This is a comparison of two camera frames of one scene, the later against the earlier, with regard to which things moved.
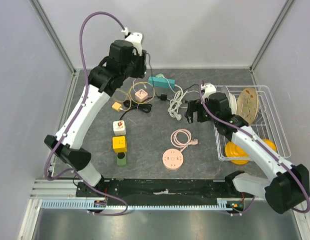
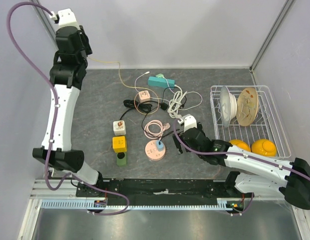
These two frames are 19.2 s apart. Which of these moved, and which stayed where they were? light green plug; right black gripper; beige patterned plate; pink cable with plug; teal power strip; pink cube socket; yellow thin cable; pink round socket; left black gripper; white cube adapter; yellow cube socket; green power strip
Moved: left black gripper; pink cable with plug; right black gripper; pink round socket; yellow thin cable
Stayed: yellow cube socket; white cube adapter; light green plug; green power strip; beige patterned plate; teal power strip; pink cube socket
